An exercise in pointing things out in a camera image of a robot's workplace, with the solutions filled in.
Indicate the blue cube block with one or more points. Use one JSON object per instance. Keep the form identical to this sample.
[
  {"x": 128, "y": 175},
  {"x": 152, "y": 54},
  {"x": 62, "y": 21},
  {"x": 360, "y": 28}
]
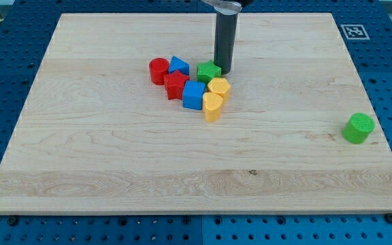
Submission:
[{"x": 192, "y": 94}]

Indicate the light wooden board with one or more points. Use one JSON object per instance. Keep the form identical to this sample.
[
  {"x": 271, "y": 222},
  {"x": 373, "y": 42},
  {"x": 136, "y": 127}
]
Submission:
[{"x": 97, "y": 137}]

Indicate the green cylinder block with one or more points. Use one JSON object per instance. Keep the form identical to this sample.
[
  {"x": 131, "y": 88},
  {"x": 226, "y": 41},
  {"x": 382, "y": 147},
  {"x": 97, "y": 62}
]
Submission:
[{"x": 358, "y": 128}]

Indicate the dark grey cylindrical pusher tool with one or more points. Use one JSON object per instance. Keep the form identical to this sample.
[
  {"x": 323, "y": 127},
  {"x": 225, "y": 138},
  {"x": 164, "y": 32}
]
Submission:
[{"x": 226, "y": 23}]

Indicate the yellow heart block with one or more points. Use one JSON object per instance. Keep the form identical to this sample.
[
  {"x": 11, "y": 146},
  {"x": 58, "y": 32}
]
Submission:
[{"x": 212, "y": 106}]

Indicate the yellow pentagon block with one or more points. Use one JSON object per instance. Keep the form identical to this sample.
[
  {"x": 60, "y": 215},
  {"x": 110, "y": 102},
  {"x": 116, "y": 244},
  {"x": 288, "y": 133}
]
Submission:
[{"x": 221, "y": 87}]

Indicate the red cylinder block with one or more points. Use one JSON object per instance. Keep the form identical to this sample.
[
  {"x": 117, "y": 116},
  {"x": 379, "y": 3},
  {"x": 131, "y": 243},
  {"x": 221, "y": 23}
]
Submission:
[{"x": 159, "y": 67}]

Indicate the green star block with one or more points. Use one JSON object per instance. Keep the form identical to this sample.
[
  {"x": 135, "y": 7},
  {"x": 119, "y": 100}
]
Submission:
[{"x": 207, "y": 71}]

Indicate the red star block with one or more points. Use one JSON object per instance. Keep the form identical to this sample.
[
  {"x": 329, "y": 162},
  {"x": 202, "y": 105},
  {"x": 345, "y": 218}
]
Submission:
[{"x": 174, "y": 84}]

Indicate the blue triangle block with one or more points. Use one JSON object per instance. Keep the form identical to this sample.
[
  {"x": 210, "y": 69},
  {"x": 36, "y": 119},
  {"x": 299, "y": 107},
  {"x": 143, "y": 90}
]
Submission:
[{"x": 180, "y": 65}]

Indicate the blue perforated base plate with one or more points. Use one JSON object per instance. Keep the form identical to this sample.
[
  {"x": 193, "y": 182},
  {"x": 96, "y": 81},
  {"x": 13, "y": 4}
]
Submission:
[{"x": 24, "y": 35}]

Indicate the white fiducial marker tag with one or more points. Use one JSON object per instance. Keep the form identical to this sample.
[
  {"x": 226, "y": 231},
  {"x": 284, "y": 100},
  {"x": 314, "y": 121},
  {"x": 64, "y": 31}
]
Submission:
[{"x": 354, "y": 32}]

